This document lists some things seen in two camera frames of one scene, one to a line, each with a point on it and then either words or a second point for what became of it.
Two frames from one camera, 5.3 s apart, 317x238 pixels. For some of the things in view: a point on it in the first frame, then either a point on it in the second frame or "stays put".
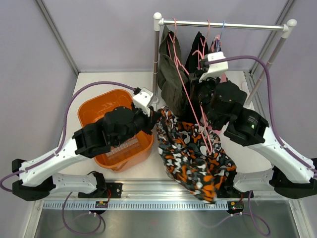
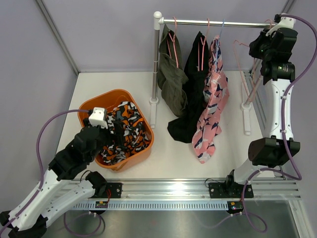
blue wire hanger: x=218 y=40 stays put
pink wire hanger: x=200 y=109 to x=249 y=99
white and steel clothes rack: x=287 y=28 stays put
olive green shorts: x=173 y=77 stays put
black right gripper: x=197 y=86 to x=262 y=37
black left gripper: x=150 y=121 to x=117 y=137
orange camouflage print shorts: x=194 y=157 to x=129 y=133
